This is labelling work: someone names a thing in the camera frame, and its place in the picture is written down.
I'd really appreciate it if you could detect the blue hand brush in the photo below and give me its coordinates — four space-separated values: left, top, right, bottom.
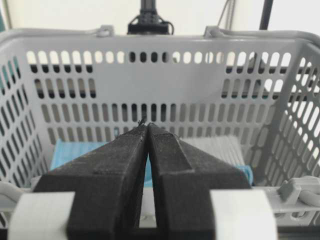
50 139 254 187

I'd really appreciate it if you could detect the black camera stand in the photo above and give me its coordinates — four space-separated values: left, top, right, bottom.
127 0 175 35

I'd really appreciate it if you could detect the grey plastic shopping basket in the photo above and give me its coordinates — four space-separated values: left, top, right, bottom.
0 25 320 240

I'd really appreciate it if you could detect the white ribbed brush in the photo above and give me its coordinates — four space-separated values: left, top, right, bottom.
180 135 246 168

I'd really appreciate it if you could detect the black pole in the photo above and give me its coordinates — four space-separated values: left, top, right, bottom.
259 0 274 30

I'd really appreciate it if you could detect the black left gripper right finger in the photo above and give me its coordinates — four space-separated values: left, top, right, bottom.
147 122 278 240

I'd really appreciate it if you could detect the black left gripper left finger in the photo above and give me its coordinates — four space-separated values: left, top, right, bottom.
7 118 149 240

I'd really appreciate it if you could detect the grey cable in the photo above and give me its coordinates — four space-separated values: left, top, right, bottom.
217 0 236 27

